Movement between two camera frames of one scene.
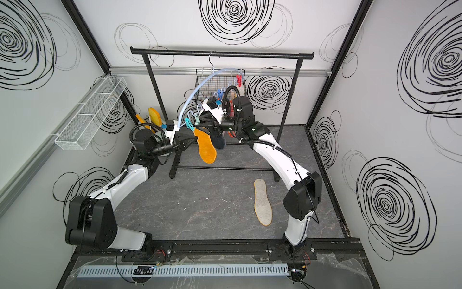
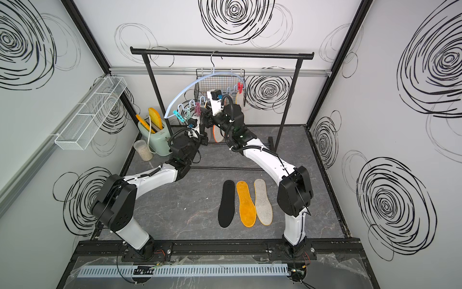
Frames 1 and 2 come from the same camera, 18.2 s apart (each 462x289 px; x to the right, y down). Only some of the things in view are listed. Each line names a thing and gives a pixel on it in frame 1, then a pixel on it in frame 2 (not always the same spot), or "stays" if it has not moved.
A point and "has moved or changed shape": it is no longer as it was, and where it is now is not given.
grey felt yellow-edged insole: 262,206 stays
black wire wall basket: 211,83 stays
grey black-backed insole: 219,142 -> 226,211
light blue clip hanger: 213,71 has moved or changed shape
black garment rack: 255,54 stays
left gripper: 180,144 -> 201,138
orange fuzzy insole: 207,150 -> 248,208
